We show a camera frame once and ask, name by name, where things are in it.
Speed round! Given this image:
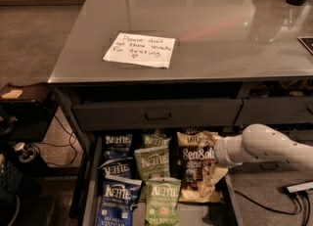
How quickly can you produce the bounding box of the open middle drawer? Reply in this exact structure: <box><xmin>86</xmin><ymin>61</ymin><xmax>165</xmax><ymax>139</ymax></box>
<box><xmin>82</xmin><ymin>136</ymin><xmax>244</xmax><ymax>226</ymax></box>

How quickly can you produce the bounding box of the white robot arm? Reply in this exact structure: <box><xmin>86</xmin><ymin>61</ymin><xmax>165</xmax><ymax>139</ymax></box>
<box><xmin>214</xmin><ymin>124</ymin><xmax>313</xmax><ymax>175</ymax></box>

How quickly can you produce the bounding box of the green plastic crate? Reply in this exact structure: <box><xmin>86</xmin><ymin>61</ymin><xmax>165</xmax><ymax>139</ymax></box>
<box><xmin>0</xmin><ymin>154</ymin><xmax>22</xmax><ymax>204</ymax></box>

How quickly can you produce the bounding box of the front green Kettle chip bag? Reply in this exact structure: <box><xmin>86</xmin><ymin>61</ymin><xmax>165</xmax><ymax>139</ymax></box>
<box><xmin>145</xmin><ymin>177</ymin><xmax>181</xmax><ymax>226</ymax></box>

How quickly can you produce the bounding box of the white handwritten paper note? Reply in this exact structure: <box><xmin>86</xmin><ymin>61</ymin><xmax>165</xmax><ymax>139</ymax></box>
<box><xmin>103</xmin><ymin>33</ymin><xmax>175</xmax><ymax>68</ymax></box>

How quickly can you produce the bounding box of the silver round knob object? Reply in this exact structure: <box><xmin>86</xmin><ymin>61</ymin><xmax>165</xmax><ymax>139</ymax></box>
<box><xmin>14</xmin><ymin>142</ymin><xmax>36</xmax><ymax>163</ymax></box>

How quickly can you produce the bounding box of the back green Kettle chip bag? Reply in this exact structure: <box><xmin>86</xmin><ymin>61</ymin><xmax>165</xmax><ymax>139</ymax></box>
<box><xmin>143</xmin><ymin>134</ymin><xmax>171</xmax><ymax>148</ymax></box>

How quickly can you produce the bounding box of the brown sea salt chip bag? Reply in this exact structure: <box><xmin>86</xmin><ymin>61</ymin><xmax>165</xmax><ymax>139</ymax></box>
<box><xmin>177</xmin><ymin>131</ymin><xmax>228</xmax><ymax>203</ymax></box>

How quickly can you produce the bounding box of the blue kettle chip bag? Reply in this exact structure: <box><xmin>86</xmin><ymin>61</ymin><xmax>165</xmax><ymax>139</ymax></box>
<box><xmin>99</xmin><ymin>158</ymin><xmax>133</xmax><ymax>178</ymax></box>
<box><xmin>96</xmin><ymin>174</ymin><xmax>142</xmax><ymax>226</ymax></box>
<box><xmin>103</xmin><ymin>134</ymin><xmax>133</xmax><ymax>159</ymax></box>

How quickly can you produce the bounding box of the green kettle chip bag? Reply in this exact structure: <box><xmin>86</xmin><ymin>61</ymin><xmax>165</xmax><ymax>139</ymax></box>
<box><xmin>134</xmin><ymin>146</ymin><xmax>170</xmax><ymax>181</ymax></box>
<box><xmin>143</xmin><ymin>134</ymin><xmax>171</xmax><ymax>148</ymax></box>
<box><xmin>145</xmin><ymin>177</ymin><xmax>181</xmax><ymax>226</ymax></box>

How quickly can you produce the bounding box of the top left drawer front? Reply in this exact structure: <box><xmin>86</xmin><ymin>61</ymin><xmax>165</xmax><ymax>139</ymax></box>
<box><xmin>72</xmin><ymin>99</ymin><xmax>242</xmax><ymax>131</ymax></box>

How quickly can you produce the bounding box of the dark side table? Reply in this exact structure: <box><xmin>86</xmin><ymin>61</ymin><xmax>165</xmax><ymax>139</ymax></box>
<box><xmin>0</xmin><ymin>82</ymin><xmax>58</xmax><ymax>142</ymax></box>

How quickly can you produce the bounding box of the black cable on floor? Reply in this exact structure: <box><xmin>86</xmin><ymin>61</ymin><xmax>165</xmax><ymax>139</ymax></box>
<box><xmin>234</xmin><ymin>189</ymin><xmax>311</xmax><ymax>226</ymax></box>

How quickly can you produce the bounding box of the middle blue Kettle chip bag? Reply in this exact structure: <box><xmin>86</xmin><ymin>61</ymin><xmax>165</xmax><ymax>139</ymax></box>
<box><xmin>99</xmin><ymin>158</ymin><xmax>133</xmax><ymax>178</ymax></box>

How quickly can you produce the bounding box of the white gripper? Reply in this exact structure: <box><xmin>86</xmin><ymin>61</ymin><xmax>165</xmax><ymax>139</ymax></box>
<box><xmin>214</xmin><ymin>135</ymin><xmax>244</xmax><ymax>168</ymax></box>

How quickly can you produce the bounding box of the back blue Kettle chip bag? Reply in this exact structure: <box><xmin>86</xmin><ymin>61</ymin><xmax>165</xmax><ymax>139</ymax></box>
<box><xmin>103</xmin><ymin>134</ymin><xmax>133</xmax><ymax>159</ymax></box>

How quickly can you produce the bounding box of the top right drawer front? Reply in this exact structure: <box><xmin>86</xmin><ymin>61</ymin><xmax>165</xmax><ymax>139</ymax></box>
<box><xmin>236</xmin><ymin>97</ymin><xmax>313</xmax><ymax>125</ymax></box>

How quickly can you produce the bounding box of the middle green Kettle chip bag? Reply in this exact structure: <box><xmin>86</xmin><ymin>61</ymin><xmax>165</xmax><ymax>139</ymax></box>
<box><xmin>134</xmin><ymin>146</ymin><xmax>170</xmax><ymax>181</ymax></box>

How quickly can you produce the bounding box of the grey power strip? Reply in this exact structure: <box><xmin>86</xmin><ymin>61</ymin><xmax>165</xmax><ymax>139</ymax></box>
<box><xmin>287</xmin><ymin>181</ymin><xmax>313</xmax><ymax>193</ymax></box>

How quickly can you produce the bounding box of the chip bag behind brown bag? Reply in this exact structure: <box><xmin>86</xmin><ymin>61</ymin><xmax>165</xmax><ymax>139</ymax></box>
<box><xmin>181</xmin><ymin>127</ymin><xmax>204</xmax><ymax>135</ymax></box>

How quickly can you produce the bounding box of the right bottom drawer front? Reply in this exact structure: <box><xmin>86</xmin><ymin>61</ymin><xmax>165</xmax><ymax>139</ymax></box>
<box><xmin>228</xmin><ymin>160</ymin><xmax>313</xmax><ymax>174</ymax></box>

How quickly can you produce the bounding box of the front blue Kettle chip bag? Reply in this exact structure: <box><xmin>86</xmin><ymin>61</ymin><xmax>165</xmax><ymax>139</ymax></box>
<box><xmin>96</xmin><ymin>174</ymin><xmax>142</xmax><ymax>226</ymax></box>

